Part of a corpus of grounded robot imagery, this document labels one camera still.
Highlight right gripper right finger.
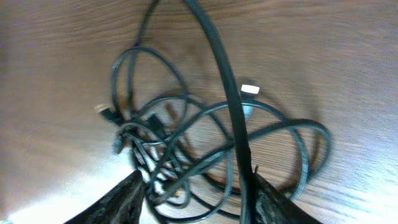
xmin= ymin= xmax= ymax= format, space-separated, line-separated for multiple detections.
xmin=239 ymin=174 xmax=320 ymax=224

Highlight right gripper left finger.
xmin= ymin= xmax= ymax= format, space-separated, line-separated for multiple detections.
xmin=65 ymin=170 xmax=146 ymax=224

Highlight black USB cable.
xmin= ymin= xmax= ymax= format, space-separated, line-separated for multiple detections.
xmin=110 ymin=0 xmax=332 ymax=223

